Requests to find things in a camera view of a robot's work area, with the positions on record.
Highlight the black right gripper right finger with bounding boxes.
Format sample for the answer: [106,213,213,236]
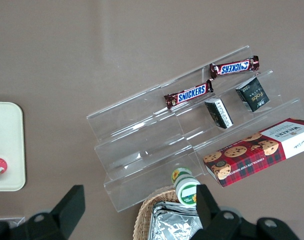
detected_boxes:
[191,183,303,240]

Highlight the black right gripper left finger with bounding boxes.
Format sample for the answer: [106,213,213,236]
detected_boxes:
[0,184,87,240]

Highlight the oval light wicker basket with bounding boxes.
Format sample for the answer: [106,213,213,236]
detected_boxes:
[133,188,200,240]

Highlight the beige plastic tray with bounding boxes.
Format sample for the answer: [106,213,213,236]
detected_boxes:
[0,101,26,193]

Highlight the green capped white bottle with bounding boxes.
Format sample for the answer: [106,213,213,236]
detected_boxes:
[170,166,202,207]

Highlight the silver foil container stack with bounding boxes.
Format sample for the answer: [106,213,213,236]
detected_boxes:
[147,200,205,240]

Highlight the clear acrylic bottle rack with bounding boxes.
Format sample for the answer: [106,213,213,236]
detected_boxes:
[0,215,25,229]

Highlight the red tartan cookie box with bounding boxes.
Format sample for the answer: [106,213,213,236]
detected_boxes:
[202,117,304,189]

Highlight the clear acrylic stepped stand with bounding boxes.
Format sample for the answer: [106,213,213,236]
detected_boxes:
[86,44,303,214]

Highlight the black box with white label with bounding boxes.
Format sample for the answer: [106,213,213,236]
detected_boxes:
[204,97,234,130]

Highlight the brown snickers bar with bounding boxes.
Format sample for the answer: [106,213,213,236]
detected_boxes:
[209,55,260,80]
[163,79,215,110]

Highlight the black box with gold print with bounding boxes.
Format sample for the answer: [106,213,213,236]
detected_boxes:
[235,76,271,113]

